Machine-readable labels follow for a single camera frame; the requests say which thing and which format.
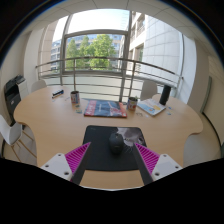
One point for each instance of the grey-green door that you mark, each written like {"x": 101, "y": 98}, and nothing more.
{"x": 206, "y": 95}

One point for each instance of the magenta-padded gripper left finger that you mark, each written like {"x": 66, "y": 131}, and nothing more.
{"x": 75, "y": 159}

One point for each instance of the metal balcony railing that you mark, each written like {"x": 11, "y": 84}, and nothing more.
{"x": 100, "y": 58}

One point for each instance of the red-edged magazine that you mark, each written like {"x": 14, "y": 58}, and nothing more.
{"x": 105, "y": 109}

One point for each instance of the printed white cup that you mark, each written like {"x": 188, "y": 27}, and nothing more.
{"x": 75, "y": 97}
{"x": 132, "y": 104}

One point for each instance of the black cat-print mouse pad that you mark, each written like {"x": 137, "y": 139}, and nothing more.
{"x": 100, "y": 146}

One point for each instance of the green tree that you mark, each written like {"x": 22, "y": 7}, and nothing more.
{"x": 100, "y": 48}

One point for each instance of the black and white printer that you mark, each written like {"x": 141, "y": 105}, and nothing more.
{"x": 13, "y": 96}

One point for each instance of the white and blue booklet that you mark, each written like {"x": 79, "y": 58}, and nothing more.
{"x": 151, "y": 107}

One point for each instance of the white chair with wooden legs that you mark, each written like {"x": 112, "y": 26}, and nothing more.
{"x": 8, "y": 131}

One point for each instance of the black computer mouse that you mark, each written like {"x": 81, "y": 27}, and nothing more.
{"x": 116, "y": 143}

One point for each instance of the black cylinder speaker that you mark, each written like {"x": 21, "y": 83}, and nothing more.
{"x": 165, "y": 95}

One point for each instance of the dark blue stapler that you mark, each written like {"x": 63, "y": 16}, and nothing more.
{"x": 57, "y": 93}

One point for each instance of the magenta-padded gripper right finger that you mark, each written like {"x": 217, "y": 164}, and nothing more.
{"x": 149, "y": 159}

